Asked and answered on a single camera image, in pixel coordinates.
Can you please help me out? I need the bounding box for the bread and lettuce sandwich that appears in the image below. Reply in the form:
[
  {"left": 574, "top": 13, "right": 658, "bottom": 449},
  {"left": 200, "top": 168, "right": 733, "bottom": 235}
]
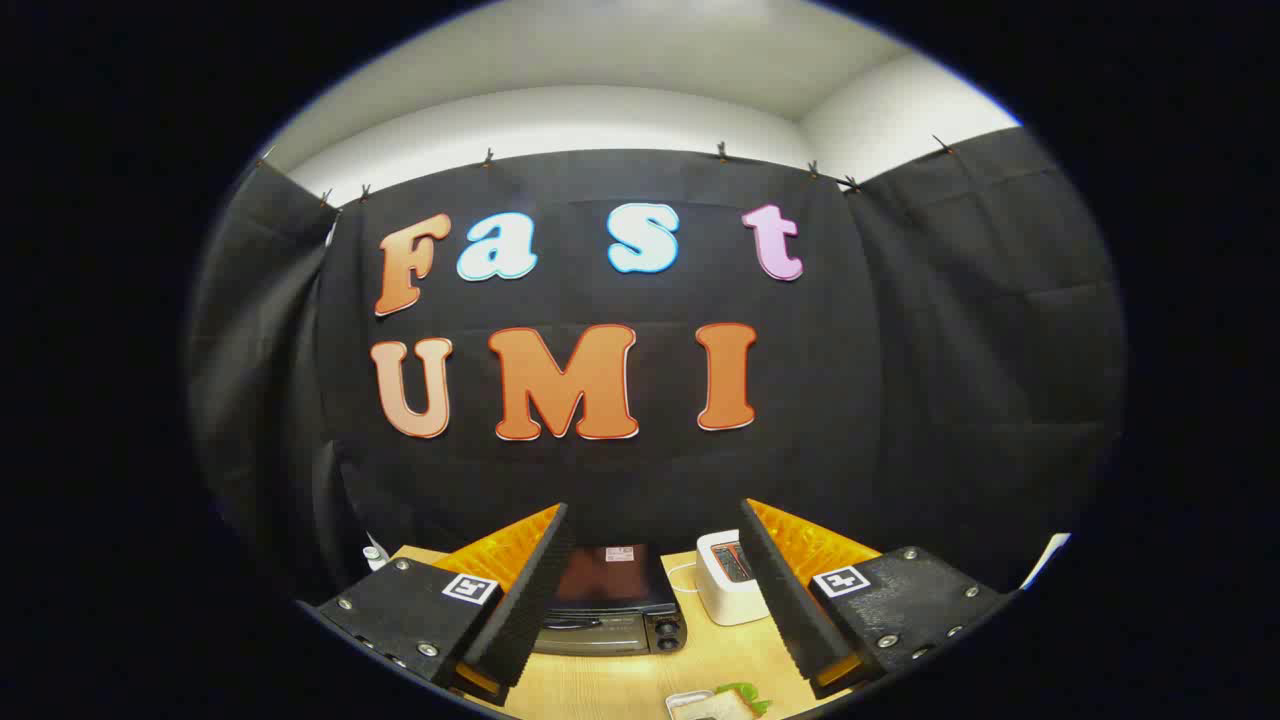
[{"left": 690, "top": 683, "right": 771, "bottom": 720}]

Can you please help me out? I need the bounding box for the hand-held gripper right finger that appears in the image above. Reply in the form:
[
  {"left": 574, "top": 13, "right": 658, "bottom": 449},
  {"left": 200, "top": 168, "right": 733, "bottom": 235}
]
[{"left": 738, "top": 498, "right": 1009, "bottom": 701}]

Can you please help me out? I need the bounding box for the white pop-up toaster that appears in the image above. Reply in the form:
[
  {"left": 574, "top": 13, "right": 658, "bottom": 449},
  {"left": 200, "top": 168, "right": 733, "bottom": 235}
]
[{"left": 695, "top": 530, "right": 771, "bottom": 627}]

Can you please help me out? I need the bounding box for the black backdrop cloth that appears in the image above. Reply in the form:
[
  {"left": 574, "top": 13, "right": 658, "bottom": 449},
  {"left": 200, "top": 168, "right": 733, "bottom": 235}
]
[{"left": 185, "top": 127, "right": 1129, "bottom": 606}]

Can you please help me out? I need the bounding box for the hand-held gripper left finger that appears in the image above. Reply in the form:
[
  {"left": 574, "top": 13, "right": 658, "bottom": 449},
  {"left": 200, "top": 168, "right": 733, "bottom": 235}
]
[{"left": 297, "top": 503, "right": 578, "bottom": 708}]

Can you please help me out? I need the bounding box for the black toaster oven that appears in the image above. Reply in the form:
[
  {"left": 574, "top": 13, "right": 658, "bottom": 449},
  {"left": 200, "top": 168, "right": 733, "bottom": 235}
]
[{"left": 535, "top": 545, "right": 689, "bottom": 658}]

